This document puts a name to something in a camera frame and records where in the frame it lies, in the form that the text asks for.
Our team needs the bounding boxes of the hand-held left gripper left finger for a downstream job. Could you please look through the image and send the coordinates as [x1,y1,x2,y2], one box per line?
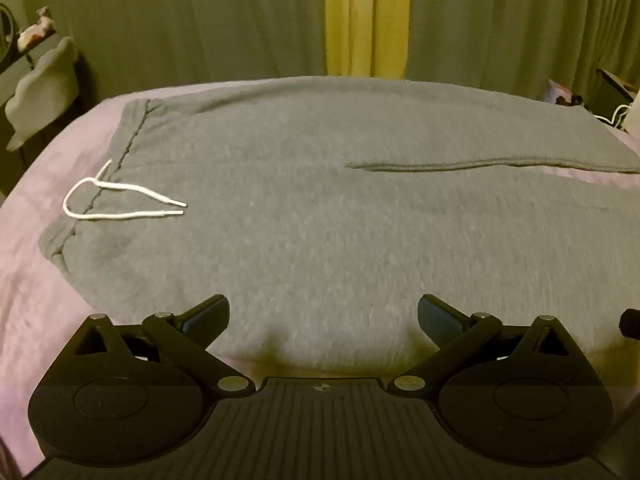
[65,295,256,397]

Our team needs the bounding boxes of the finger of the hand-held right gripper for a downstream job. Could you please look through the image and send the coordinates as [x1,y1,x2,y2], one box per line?
[618,308,640,342]

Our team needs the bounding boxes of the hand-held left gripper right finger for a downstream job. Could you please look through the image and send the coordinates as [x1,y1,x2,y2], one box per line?
[392,294,581,396]

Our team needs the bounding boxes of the grey sweatpants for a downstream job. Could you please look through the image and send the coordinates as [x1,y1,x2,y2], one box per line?
[40,76,640,376]

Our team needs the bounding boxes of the pink bed sheet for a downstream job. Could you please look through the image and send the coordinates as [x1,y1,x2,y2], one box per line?
[0,79,640,471]

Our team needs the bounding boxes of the dark nightstand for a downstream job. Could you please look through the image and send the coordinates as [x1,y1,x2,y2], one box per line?
[594,67,640,128]

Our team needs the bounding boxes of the pink and dark item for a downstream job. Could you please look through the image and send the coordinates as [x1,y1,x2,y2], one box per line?
[546,78,585,107]

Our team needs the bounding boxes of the green curtain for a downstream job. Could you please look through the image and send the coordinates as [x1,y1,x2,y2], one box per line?
[14,0,327,103]
[406,0,640,108]

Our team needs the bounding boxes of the yellow curtain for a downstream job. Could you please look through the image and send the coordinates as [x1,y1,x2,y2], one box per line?
[323,0,412,81]

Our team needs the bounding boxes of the small toy figure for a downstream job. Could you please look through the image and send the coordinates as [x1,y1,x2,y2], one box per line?
[17,6,57,52]

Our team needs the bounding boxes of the dark round object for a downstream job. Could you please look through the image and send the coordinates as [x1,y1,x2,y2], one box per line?
[0,2,22,70]

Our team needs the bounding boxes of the white drawstring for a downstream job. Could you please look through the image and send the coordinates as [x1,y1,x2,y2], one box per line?
[62,159,188,221]

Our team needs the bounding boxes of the white cable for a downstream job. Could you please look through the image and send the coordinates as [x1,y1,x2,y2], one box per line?
[594,103,635,130]

